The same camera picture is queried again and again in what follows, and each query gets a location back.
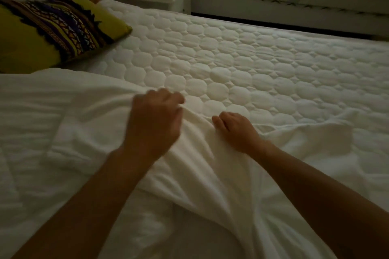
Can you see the person's right hand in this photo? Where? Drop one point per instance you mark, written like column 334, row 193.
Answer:
column 240, row 133

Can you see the person's left hand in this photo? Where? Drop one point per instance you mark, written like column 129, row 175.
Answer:
column 152, row 122

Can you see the person's left fingers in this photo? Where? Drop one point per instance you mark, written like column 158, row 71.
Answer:
column 165, row 96

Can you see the person's right thumb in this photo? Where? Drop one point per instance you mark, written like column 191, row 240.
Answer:
column 218, row 124

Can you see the white bed sheet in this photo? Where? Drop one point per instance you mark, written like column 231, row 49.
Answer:
column 121, row 161

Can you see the person's right forearm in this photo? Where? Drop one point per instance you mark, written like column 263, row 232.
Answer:
column 325, row 204

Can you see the person's left forearm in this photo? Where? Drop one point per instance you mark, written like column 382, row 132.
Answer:
column 88, row 207

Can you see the white quilted mattress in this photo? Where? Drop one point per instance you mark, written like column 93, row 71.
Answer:
column 258, row 73

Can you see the yellow patterned pillow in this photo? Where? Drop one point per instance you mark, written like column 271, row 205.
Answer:
column 51, row 31

